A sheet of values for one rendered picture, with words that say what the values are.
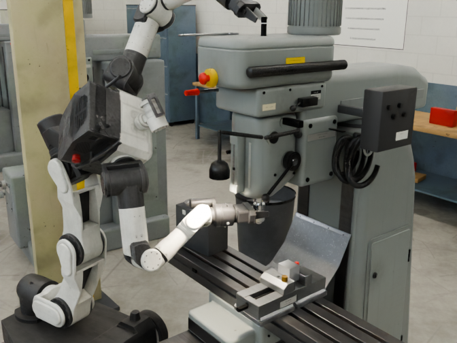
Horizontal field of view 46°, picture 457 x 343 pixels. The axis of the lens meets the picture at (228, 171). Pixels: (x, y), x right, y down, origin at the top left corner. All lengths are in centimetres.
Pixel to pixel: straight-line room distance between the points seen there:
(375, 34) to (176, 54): 366
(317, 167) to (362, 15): 506
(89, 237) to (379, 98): 127
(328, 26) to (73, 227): 127
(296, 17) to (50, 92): 181
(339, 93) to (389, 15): 473
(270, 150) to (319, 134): 22
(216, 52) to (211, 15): 750
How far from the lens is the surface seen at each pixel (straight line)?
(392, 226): 244
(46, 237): 362
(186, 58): 936
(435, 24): 645
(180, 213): 246
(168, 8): 217
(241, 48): 173
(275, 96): 185
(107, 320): 270
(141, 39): 213
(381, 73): 229
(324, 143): 207
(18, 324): 278
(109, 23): 1163
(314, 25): 202
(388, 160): 230
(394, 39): 674
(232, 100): 190
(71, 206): 225
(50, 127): 225
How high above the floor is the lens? 199
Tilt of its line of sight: 17 degrees down
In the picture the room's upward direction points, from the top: 1 degrees clockwise
